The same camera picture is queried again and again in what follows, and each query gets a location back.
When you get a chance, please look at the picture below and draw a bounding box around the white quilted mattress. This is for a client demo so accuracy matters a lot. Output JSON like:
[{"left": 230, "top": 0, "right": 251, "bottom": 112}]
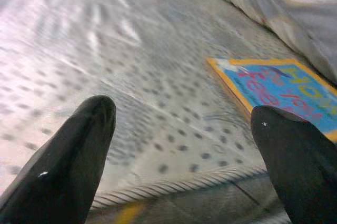
[{"left": 0, "top": 0, "right": 337, "bottom": 224}]

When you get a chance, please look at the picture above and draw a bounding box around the white pillow with tree print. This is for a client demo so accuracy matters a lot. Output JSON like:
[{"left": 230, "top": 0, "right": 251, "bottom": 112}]
[{"left": 202, "top": 0, "right": 337, "bottom": 84}]

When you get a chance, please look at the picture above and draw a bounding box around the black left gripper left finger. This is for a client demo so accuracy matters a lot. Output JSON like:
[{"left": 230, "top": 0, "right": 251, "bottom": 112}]
[{"left": 0, "top": 95, "right": 117, "bottom": 224}]

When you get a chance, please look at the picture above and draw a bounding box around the blue children's board book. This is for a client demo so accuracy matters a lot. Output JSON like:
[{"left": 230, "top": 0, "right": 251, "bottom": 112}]
[{"left": 205, "top": 56, "right": 337, "bottom": 143}]

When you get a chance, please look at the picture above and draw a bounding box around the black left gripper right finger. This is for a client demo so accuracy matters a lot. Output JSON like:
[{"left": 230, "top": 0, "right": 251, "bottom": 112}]
[{"left": 250, "top": 105, "right": 337, "bottom": 224}]

